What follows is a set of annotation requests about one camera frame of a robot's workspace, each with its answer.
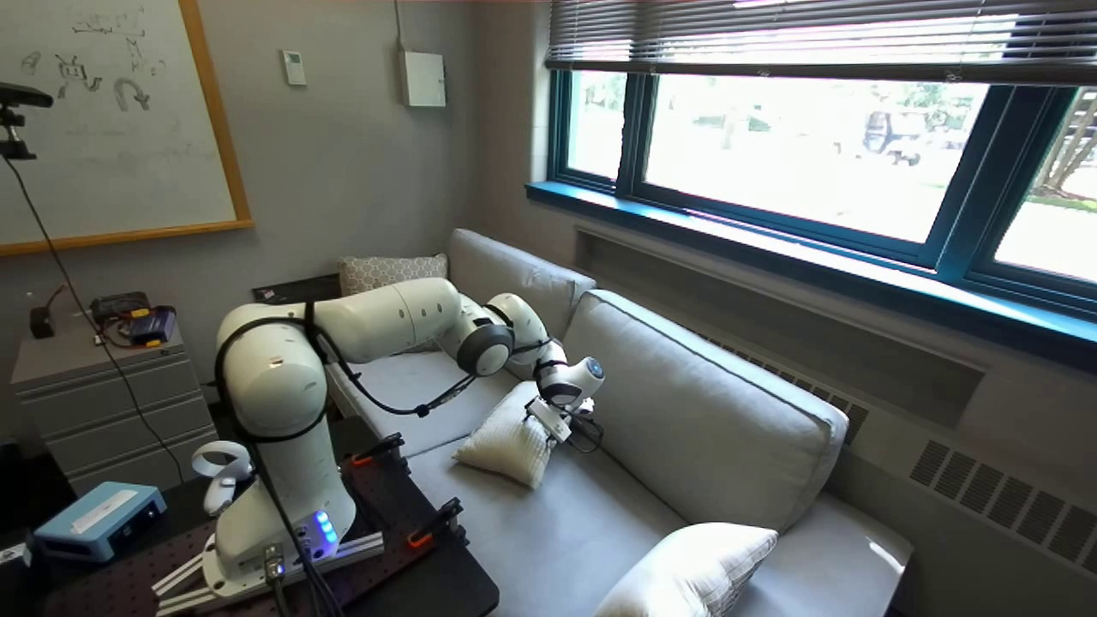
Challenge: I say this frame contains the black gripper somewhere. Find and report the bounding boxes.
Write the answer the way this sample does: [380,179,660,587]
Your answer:
[520,394,598,454]

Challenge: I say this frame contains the cream striped cushion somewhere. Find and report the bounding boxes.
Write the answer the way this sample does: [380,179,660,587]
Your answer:
[593,519,781,617]
[454,378,566,495]

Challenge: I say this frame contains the grey fabric couch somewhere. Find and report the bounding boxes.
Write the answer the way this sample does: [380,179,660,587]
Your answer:
[322,222,919,617]

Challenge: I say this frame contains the orange black clamp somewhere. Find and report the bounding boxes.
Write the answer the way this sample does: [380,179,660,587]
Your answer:
[338,428,409,472]
[404,495,468,557]

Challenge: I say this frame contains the black robot table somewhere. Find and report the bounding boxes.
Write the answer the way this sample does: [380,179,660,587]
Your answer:
[39,428,505,617]

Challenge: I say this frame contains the grey lattice patterned cushion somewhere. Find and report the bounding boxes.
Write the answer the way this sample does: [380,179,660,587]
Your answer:
[336,250,454,300]

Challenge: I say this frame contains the white VR controller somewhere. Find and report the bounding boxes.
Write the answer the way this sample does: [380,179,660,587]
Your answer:
[189,440,258,519]

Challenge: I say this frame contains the wide teal framed window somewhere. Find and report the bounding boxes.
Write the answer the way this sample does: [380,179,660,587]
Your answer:
[524,61,1097,349]

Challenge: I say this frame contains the black orange gadget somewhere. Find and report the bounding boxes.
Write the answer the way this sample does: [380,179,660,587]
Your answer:
[89,287,185,354]

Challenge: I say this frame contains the grey filing cabinet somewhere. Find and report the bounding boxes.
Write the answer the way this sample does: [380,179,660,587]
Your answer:
[8,318,220,495]

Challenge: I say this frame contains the slatted window blind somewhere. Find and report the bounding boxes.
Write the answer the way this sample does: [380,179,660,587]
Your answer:
[546,0,1097,87]

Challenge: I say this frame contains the baseboard radiator grille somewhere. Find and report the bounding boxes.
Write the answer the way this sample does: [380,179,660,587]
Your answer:
[906,435,1097,580]

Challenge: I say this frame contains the light blue box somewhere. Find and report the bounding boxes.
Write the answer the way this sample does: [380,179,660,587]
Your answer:
[32,478,170,565]

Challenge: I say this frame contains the small black item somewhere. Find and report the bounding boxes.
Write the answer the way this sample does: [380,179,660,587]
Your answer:
[26,285,66,342]

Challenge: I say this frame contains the wood framed whiteboard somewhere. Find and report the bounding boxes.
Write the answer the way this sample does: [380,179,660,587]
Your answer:
[0,0,258,261]

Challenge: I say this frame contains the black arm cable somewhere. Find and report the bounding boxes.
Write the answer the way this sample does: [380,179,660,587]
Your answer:
[208,300,609,456]

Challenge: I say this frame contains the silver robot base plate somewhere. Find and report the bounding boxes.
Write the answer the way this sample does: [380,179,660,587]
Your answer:
[150,526,392,611]

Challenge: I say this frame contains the white wall box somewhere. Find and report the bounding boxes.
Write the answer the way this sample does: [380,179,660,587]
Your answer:
[392,0,454,115]

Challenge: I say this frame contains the thin black camera cable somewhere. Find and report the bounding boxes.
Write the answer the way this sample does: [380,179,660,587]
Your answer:
[0,152,193,485]

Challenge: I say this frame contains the white wall thermostat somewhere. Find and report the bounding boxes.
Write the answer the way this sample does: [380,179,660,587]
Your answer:
[277,46,313,93]

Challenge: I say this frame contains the black camera on stand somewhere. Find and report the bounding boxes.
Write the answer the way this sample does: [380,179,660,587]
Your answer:
[0,78,60,166]

